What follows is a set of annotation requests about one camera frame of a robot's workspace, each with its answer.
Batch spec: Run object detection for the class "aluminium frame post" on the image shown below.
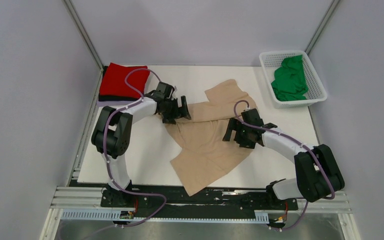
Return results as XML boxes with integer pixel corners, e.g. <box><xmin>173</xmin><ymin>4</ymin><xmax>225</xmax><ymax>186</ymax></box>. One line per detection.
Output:
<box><xmin>62</xmin><ymin>0</ymin><xmax>104</xmax><ymax>71</ymax></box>
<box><xmin>304</xmin><ymin>0</ymin><xmax>342</xmax><ymax>55</ymax></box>

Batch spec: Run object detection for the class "left aluminium frame post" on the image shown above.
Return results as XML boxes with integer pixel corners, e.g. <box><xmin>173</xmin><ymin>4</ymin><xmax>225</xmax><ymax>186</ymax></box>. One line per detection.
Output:
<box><xmin>62</xmin><ymin>0</ymin><xmax>104</xmax><ymax>71</ymax></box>

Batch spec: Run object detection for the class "folded red t shirt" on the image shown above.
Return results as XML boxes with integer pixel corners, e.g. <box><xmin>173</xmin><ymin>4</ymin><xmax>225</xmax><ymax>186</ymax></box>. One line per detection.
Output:
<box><xmin>99</xmin><ymin>63</ymin><xmax>150</xmax><ymax>98</ymax></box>

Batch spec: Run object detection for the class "right aluminium frame post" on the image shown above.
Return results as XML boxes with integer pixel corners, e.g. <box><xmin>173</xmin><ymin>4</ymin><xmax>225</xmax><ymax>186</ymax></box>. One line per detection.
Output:
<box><xmin>304</xmin><ymin>0</ymin><xmax>342</xmax><ymax>55</ymax></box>

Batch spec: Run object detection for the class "beige t shirt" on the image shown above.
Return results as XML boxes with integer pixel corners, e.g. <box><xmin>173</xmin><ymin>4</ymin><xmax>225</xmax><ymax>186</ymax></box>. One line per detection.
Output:
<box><xmin>165</xmin><ymin>79</ymin><xmax>257</xmax><ymax>196</ymax></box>

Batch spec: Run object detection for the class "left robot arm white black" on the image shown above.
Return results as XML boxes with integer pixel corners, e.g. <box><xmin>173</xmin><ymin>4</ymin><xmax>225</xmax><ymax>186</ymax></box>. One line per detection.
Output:
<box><xmin>91</xmin><ymin>82</ymin><xmax>192</xmax><ymax>207</ymax></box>

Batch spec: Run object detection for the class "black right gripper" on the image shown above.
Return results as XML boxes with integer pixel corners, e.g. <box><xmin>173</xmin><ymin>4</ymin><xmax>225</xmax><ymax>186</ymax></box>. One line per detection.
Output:
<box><xmin>223</xmin><ymin>118</ymin><xmax>256</xmax><ymax>150</ymax></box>

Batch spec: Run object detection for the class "white plastic basket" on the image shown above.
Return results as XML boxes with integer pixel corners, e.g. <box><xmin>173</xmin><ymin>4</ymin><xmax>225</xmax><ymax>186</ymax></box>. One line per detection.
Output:
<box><xmin>258</xmin><ymin>50</ymin><xmax>327</xmax><ymax>109</ymax></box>

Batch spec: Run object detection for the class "folded black t shirt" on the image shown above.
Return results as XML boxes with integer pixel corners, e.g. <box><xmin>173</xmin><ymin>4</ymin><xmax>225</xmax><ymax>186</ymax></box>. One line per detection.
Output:
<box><xmin>98</xmin><ymin>95</ymin><xmax>141</xmax><ymax>102</ymax></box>

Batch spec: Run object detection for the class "white slotted cable duct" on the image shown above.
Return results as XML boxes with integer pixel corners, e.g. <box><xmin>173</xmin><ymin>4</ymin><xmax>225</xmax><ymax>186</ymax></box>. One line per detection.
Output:
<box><xmin>60</xmin><ymin>209</ymin><xmax>270</xmax><ymax>224</ymax></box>

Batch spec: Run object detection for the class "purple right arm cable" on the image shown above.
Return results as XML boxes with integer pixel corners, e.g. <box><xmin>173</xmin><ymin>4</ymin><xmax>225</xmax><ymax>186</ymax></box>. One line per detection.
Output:
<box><xmin>233</xmin><ymin>99</ymin><xmax>336</xmax><ymax>201</ymax></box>

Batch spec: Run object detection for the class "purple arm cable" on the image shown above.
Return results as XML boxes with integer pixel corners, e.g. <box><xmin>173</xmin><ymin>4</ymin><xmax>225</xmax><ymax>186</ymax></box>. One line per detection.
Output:
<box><xmin>233</xmin><ymin>99</ymin><xmax>336</xmax><ymax>201</ymax></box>
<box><xmin>101</xmin><ymin>67</ymin><xmax>168</xmax><ymax>228</ymax></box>

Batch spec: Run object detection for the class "green t shirt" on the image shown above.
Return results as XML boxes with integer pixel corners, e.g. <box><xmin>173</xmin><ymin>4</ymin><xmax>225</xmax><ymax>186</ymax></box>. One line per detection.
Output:
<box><xmin>271</xmin><ymin>55</ymin><xmax>308</xmax><ymax>102</ymax></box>

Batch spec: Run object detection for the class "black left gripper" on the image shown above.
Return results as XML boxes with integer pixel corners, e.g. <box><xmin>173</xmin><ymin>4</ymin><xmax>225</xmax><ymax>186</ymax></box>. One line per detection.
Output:
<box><xmin>160</xmin><ymin>95</ymin><xmax>191</xmax><ymax>125</ymax></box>

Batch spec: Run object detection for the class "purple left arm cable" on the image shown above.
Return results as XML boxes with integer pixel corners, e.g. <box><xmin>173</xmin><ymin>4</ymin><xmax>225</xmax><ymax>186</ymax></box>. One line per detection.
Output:
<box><xmin>101</xmin><ymin>67</ymin><xmax>168</xmax><ymax>228</ymax></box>

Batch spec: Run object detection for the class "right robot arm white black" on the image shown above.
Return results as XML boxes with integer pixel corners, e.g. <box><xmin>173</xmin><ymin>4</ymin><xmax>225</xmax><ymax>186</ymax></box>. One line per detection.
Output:
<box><xmin>222</xmin><ymin>108</ymin><xmax>345</xmax><ymax>209</ymax></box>

